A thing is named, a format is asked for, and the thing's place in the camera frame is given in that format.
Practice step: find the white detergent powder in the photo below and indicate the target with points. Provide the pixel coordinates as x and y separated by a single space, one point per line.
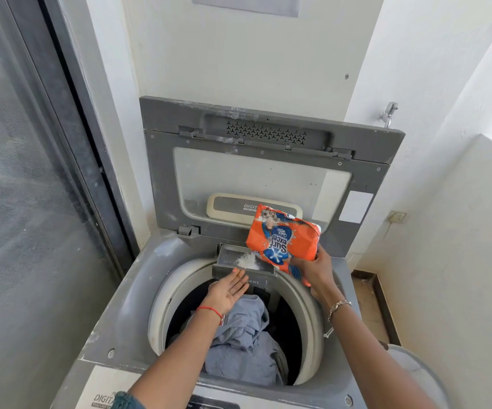
248 261

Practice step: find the blue-grey clothes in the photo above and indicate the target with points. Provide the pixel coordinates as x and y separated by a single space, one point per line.
241 345

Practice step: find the blue denim sleeve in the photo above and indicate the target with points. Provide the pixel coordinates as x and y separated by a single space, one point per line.
127 401

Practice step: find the grey detergent drawer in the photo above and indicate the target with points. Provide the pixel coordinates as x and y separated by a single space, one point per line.
229 256

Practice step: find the grey top-load washing machine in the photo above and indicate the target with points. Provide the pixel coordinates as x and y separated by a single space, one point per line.
122 302

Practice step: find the person's left hand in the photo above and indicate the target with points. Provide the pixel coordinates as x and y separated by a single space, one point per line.
222 293

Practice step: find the person's right thumb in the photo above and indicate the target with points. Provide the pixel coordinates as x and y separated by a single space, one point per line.
302 263

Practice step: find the white plastic bucket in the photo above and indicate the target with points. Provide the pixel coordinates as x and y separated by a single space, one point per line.
420 374

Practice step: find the person's left fingers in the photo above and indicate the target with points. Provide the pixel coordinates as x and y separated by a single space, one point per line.
239 281

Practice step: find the person's right forearm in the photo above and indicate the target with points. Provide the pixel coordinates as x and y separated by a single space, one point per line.
369 362

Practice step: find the sliding door with mesh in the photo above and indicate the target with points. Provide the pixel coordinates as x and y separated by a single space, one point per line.
28 187

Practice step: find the metal wall tap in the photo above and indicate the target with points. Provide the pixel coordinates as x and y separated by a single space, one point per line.
388 112

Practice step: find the white sticker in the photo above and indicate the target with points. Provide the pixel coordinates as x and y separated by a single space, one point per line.
355 207

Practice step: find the person's left forearm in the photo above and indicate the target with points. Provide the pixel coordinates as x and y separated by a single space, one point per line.
177 362

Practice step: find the grey washing machine lid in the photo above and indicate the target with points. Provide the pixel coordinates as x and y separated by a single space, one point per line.
160 174

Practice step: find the orange detergent packet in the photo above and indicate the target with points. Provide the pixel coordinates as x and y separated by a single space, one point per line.
284 238

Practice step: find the person's right hand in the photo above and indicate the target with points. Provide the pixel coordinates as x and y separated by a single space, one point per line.
320 276

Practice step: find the beige wall socket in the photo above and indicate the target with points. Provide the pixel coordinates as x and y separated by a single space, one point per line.
397 216

